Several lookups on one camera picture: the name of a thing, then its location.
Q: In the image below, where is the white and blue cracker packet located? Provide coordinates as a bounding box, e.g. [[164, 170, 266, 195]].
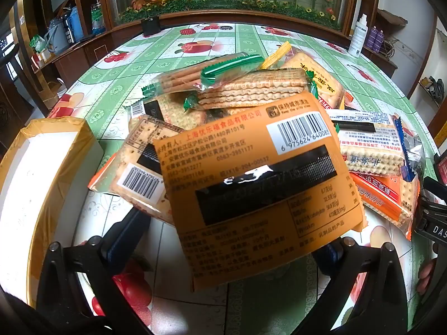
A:
[[326, 109, 425, 178]]

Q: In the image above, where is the green fruit-print tablecloth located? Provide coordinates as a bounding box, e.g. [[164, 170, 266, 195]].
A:
[[47, 23, 444, 335]]

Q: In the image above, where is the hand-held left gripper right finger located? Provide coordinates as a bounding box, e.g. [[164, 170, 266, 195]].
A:
[[293, 235, 411, 335]]

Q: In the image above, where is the red and white box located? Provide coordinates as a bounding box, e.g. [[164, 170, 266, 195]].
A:
[[33, 47, 54, 65]]

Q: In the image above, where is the tangle of cables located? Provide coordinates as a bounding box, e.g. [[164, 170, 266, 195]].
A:
[[382, 38, 397, 58]]

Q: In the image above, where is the yellow label cracker packet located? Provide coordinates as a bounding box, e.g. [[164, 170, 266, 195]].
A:
[[261, 41, 346, 109]]

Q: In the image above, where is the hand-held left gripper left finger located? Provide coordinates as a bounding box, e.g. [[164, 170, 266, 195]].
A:
[[37, 209, 156, 335]]

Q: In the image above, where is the grey-blue kettle jug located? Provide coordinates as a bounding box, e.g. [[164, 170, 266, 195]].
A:
[[45, 17, 70, 54]]

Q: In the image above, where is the orange cracker packet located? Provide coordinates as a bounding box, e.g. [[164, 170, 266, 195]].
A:
[[154, 91, 367, 292], [349, 171, 421, 241]]

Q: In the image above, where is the dark wooden sideboard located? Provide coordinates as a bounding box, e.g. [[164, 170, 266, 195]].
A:
[[33, 14, 399, 89]]

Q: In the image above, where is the person's right hand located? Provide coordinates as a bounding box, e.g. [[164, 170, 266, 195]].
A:
[[417, 256, 439, 298]]

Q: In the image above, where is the green-edged square cracker packet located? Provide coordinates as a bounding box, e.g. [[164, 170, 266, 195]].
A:
[[185, 68, 318, 110]]

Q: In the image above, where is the black thermos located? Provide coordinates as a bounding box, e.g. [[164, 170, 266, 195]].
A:
[[62, 10, 74, 44]]

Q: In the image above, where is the blue-green plastic bag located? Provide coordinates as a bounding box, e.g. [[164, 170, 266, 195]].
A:
[[91, 3, 106, 35]]

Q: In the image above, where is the small black box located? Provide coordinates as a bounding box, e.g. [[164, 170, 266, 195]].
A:
[[141, 17, 162, 37]]

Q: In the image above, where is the orange-edged clear cracker packet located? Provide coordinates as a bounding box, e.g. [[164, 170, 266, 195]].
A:
[[88, 114, 184, 226]]

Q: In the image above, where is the green biscuit stick packet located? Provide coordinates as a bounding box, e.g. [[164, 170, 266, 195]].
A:
[[159, 53, 266, 95]]

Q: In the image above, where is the blue thermos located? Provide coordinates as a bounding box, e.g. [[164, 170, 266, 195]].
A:
[[68, 5, 85, 42]]

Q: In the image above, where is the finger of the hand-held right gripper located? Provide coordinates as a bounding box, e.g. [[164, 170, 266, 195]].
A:
[[414, 195, 447, 244]]

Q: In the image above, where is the white spray bottle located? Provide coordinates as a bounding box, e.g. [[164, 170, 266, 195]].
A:
[[348, 14, 369, 58]]

